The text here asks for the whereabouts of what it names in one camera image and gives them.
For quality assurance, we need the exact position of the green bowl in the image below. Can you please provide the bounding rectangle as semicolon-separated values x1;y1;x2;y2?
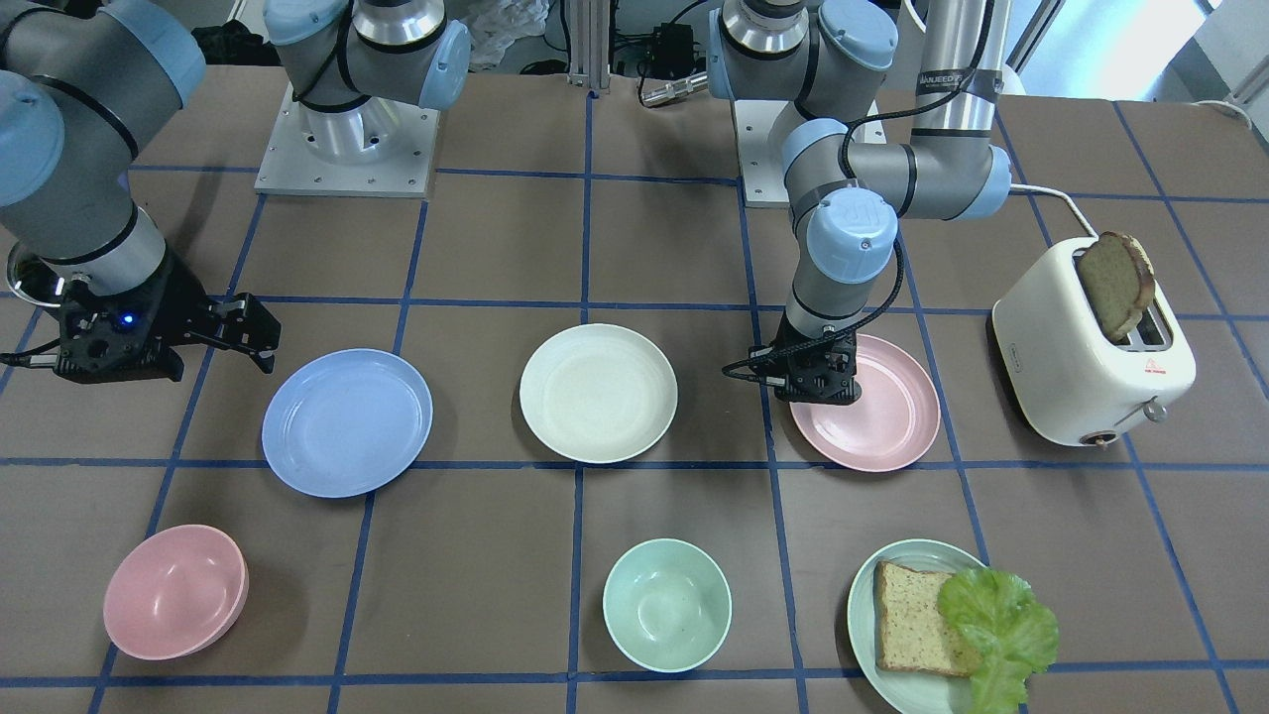
602;538;733;673

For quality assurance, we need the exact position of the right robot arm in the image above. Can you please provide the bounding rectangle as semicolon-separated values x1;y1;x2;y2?
3;1;472;384

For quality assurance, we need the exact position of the green lettuce leaf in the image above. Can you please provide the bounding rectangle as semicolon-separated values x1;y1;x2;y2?
937;566;1060;713

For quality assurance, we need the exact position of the cream white plate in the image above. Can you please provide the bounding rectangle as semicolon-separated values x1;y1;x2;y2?
519;322;678;464

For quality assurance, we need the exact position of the white toaster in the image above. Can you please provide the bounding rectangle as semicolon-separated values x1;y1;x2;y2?
989;236;1197;446

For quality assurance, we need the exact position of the bread slice on plate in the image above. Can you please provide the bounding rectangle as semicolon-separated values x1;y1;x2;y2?
874;561;981;678

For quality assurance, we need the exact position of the green plate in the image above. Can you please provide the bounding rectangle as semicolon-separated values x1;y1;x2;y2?
844;538;983;713

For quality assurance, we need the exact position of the white toaster power cable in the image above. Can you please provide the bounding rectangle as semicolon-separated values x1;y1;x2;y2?
1009;180;1101;242

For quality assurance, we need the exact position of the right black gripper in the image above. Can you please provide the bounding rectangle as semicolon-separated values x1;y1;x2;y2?
55;250;282;384

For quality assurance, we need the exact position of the blue plate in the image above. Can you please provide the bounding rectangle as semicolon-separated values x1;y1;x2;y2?
261;347;434;498

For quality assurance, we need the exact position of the pink bowl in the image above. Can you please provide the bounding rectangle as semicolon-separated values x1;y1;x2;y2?
102;524;250;661

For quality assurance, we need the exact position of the blue saucepan with lid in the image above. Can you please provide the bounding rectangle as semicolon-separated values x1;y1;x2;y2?
5;243;63;308

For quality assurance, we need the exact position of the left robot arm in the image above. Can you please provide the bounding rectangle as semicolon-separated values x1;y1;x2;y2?
707;1;1011;405

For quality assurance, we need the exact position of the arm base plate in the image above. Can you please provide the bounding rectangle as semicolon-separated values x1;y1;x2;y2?
731;100;845;208
255;93;443;199

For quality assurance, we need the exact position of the pink plate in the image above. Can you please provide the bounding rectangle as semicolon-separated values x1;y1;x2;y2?
791;334;940;473

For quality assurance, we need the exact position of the bread slice in toaster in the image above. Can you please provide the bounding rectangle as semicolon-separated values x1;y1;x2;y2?
1076;231;1156;342

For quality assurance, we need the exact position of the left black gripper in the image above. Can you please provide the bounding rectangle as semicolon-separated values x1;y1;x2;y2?
758;317;862;406

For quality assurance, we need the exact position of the black power adapter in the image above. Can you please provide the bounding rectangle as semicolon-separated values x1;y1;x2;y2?
648;23;695;79

